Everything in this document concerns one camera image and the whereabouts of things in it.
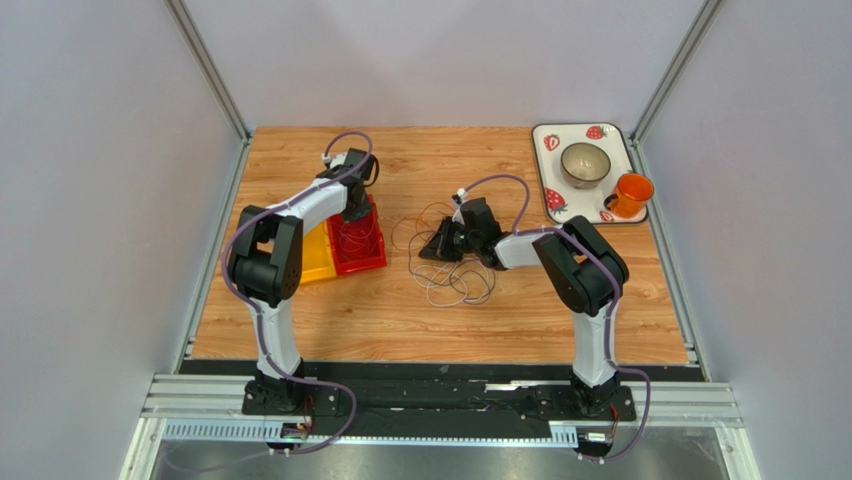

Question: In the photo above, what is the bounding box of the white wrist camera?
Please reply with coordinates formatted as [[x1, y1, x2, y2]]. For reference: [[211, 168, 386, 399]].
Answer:
[[321, 151, 348, 170], [452, 188, 469, 224]]

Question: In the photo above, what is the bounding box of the pink cable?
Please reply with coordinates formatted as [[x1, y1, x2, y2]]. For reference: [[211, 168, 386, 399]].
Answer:
[[331, 222, 382, 261]]

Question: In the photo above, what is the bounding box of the beige ceramic bowl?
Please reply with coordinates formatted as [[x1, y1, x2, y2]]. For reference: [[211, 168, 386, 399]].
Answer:
[[560, 142, 612, 189]]

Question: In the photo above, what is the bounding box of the aluminium frame rail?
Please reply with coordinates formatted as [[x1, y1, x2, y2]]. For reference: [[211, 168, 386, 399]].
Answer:
[[164, 0, 253, 144]]

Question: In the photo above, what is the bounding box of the red plastic bin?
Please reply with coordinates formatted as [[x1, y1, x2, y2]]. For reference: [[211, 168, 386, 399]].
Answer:
[[325, 194, 387, 276]]

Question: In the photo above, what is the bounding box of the blue cable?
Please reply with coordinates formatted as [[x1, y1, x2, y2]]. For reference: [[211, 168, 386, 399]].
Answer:
[[407, 256, 497, 304]]

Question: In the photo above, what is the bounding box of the strawberry pattern tray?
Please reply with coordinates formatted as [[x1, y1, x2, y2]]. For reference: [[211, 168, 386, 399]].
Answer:
[[531, 123, 647, 224]]

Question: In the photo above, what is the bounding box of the red cable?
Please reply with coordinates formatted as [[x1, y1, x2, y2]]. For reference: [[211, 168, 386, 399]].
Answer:
[[336, 219, 384, 264]]

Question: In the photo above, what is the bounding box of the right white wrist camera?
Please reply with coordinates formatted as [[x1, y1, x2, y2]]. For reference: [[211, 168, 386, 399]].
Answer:
[[452, 188, 469, 224]]

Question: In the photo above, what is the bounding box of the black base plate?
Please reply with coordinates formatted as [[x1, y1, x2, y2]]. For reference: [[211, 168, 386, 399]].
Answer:
[[179, 360, 642, 439]]

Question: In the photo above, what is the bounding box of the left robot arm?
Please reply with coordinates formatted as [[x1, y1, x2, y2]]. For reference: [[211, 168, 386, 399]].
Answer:
[[222, 149, 377, 396]]

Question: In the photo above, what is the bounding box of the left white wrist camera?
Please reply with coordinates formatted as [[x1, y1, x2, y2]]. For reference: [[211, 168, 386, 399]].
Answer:
[[321, 151, 348, 170]]

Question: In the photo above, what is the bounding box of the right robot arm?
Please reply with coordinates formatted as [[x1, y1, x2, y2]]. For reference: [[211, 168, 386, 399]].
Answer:
[[418, 198, 629, 389]]

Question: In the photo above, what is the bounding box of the yellow plastic bin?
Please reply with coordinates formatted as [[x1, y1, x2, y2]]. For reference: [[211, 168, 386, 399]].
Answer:
[[300, 223, 337, 285]]

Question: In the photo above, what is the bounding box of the orange mug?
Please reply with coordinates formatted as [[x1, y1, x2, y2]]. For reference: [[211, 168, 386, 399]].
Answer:
[[604, 172, 655, 218]]

